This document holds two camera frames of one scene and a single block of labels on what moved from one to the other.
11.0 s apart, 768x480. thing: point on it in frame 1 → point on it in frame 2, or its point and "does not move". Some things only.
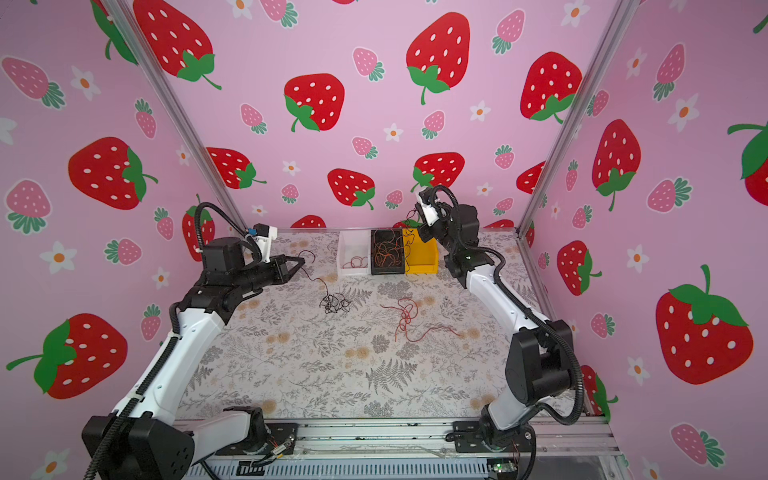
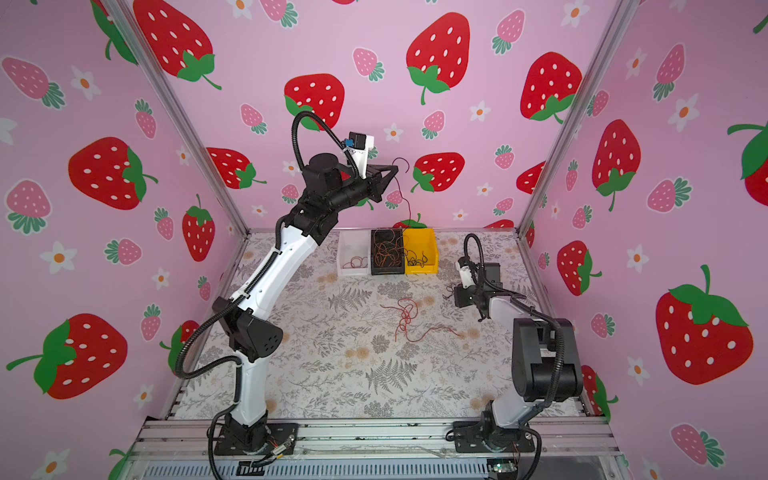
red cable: x=410 y=307 does not move
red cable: x=356 y=262 does not move
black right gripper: x=426 y=232 → x=461 y=299
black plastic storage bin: x=387 y=251 does not move
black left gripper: x=277 y=266 → x=372 y=186
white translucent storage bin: x=354 y=252 does not move
